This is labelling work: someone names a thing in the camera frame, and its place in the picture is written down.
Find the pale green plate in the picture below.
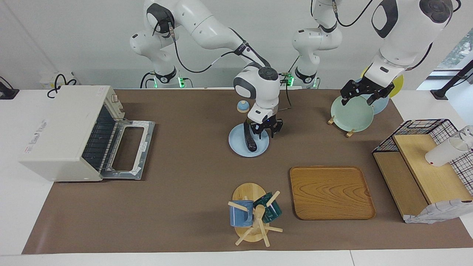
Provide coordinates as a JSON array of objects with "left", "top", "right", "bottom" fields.
[{"left": 330, "top": 95, "right": 374, "bottom": 133}]

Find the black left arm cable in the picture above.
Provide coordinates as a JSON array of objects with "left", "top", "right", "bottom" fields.
[{"left": 331, "top": 0, "right": 435, "bottom": 71}]

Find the dark purple eggplant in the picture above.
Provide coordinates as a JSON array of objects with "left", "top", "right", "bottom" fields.
[{"left": 244, "top": 124, "right": 258, "bottom": 153}]

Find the black left base cable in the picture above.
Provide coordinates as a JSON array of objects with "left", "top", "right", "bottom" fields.
[{"left": 280, "top": 55, "right": 300, "bottom": 87}]

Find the brown table mat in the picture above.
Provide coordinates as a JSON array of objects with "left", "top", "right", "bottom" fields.
[{"left": 21, "top": 89, "right": 473, "bottom": 255}]

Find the black clamp stand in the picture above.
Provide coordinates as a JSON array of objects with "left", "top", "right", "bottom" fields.
[{"left": 431, "top": 59, "right": 473, "bottom": 100}]

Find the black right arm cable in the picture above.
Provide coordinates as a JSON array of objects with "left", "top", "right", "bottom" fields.
[{"left": 155, "top": 18, "right": 292, "bottom": 111}]

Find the wooden mug tree stand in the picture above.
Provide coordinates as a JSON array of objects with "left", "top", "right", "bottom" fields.
[{"left": 228, "top": 183, "right": 283, "bottom": 247}]

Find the dark green mug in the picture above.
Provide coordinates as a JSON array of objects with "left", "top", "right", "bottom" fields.
[{"left": 253, "top": 192, "right": 282, "bottom": 223}]

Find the window with green view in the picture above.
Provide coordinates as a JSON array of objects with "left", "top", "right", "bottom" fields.
[{"left": 436, "top": 28, "right": 473, "bottom": 71}]

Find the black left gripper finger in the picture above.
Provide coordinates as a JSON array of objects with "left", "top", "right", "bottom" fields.
[
  {"left": 341, "top": 84, "right": 358, "bottom": 106},
  {"left": 368, "top": 84, "right": 395, "bottom": 104}
]

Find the wooden plate rack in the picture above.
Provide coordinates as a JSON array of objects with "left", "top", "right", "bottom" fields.
[{"left": 327, "top": 116, "right": 356, "bottom": 138}]

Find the brown wooden tray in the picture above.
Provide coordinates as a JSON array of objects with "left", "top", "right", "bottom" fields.
[{"left": 289, "top": 166, "right": 376, "bottom": 221}]

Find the black right base cable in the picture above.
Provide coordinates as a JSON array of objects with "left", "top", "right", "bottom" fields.
[{"left": 140, "top": 71, "right": 156, "bottom": 88}]

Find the black oven power cord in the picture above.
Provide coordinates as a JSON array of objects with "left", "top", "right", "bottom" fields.
[{"left": 47, "top": 74, "right": 76, "bottom": 98}]

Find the grey patterned cloth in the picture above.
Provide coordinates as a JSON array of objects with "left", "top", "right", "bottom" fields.
[{"left": 404, "top": 199, "right": 473, "bottom": 224}]

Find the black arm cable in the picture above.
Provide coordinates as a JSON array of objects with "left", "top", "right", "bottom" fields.
[
  {"left": 155, "top": 18, "right": 292, "bottom": 111},
  {"left": 331, "top": 0, "right": 435, "bottom": 71}
]

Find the wire basket with wooden shelves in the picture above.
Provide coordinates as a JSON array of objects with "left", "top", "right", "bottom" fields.
[{"left": 372, "top": 119, "right": 473, "bottom": 222}]

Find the black base cable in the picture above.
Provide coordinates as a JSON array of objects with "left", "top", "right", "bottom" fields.
[
  {"left": 140, "top": 71, "right": 156, "bottom": 88},
  {"left": 280, "top": 55, "right": 300, "bottom": 87}
]

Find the yellow plate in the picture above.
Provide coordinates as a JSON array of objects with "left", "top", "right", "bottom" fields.
[{"left": 360, "top": 66, "right": 404, "bottom": 98}]

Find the black table clamp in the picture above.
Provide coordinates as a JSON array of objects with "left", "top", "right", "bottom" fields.
[{"left": 0, "top": 76, "right": 20, "bottom": 100}]

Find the clear glass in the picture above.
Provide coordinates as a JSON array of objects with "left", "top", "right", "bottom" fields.
[{"left": 458, "top": 126, "right": 473, "bottom": 144}]

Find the white cup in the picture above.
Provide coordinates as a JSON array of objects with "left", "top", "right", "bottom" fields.
[{"left": 425, "top": 136, "right": 473, "bottom": 167}]

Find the blue mug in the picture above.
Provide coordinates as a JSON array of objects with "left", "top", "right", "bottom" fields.
[{"left": 229, "top": 200, "right": 255, "bottom": 227}]

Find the light blue round plate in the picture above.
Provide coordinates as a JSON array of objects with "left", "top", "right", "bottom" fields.
[
  {"left": 349, "top": 78, "right": 389, "bottom": 115},
  {"left": 228, "top": 123, "right": 270, "bottom": 158}
]

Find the cream toaster oven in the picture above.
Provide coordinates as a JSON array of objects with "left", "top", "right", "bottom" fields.
[{"left": 18, "top": 86, "right": 156, "bottom": 182}]

